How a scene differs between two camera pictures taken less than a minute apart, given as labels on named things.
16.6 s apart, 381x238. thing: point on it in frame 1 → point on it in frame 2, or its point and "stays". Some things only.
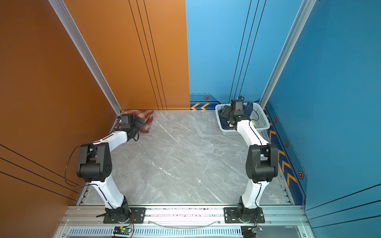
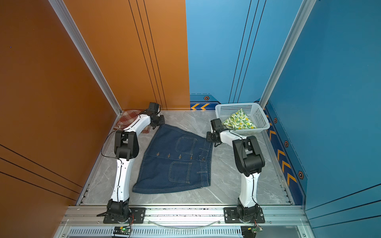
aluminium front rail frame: (83, 221) stays
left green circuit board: (122, 230) stays
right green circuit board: (250, 231) stays
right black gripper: (225, 111) → (209, 133)
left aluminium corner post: (81, 46) stays
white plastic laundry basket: (261, 123) stays
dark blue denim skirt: (223, 122) → (175, 159)
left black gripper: (139, 124) → (162, 121)
